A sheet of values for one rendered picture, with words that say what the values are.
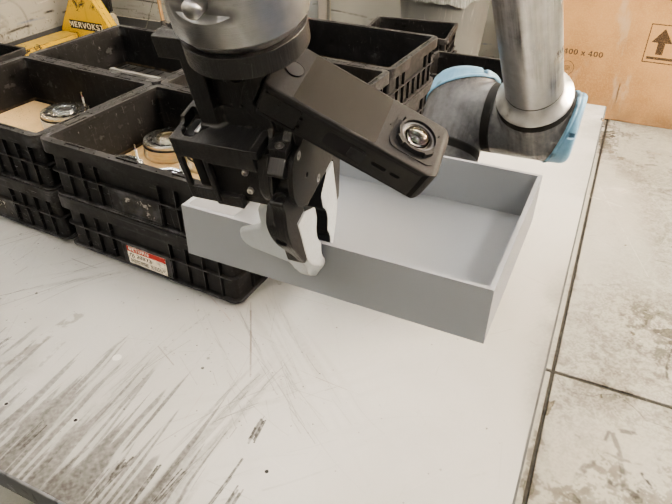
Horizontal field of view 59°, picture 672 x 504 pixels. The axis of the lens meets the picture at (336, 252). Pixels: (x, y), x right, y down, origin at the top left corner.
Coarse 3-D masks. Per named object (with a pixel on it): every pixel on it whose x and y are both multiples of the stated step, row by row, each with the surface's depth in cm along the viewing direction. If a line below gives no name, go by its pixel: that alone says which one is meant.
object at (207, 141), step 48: (192, 48) 31; (288, 48) 31; (192, 96) 35; (240, 96) 35; (192, 144) 36; (240, 144) 35; (288, 144) 35; (192, 192) 40; (240, 192) 39; (288, 192) 36
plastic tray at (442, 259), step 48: (384, 192) 63; (432, 192) 62; (480, 192) 59; (528, 192) 57; (192, 240) 52; (240, 240) 50; (336, 240) 55; (384, 240) 55; (432, 240) 55; (480, 240) 55; (336, 288) 48; (384, 288) 45; (432, 288) 43; (480, 288) 42; (480, 336) 44
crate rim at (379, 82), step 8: (336, 64) 132; (344, 64) 131; (352, 64) 131; (376, 72) 128; (384, 72) 127; (168, 80) 123; (376, 80) 123; (384, 80) 126; (184, 88) 119; (376, 88) 123
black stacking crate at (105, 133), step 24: (144, 96) 118; (168, 96) 120; (96, 120) 109; (120, 120) 114; (144, 120) 120; (168, 120) 124; (192, 120) 120; (96, 144) 111; (120, 144) 116; (72, 168) 102; (96, 168) 99; (72, 192) 106; (96, 192) 102; (120, 192) 98; (144, 192) 96; (168, 192) 93; (144, 216) 98; (168, 216) 96
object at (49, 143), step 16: (128, 96) 116; (96, 112) 109; (64, 128) 103; (48, 144) 100; (64, 144) 98; (80, 160) 98; (96, 160) 96; (112, 160) 94; (128, 160) 94; (128, 176) 94; (144, 176) 92; (160, 176) 90; (176, 176) 89
